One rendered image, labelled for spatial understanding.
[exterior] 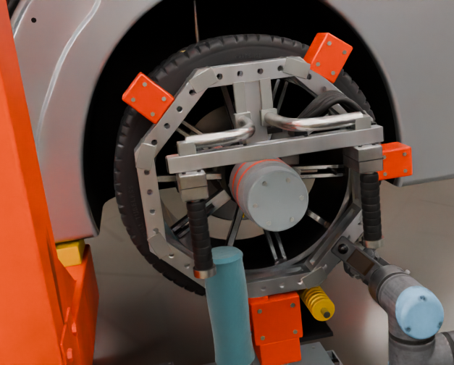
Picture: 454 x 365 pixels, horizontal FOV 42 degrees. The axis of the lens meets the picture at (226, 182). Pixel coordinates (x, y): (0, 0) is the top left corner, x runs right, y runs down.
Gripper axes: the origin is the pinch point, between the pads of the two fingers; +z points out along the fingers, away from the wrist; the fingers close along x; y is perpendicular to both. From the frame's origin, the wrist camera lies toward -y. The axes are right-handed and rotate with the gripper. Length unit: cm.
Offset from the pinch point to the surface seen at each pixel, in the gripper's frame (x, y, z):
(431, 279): 7, 96, 98
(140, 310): -86, 4, 121
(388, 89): 37.6, -14.1, 8.3
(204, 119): 3.3, -44.8, 18.0
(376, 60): 40.9, -21.4, 7.9
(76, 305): -43, -49, -16
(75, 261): -43, -51, 8
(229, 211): -12.2, -24.4, 18.1
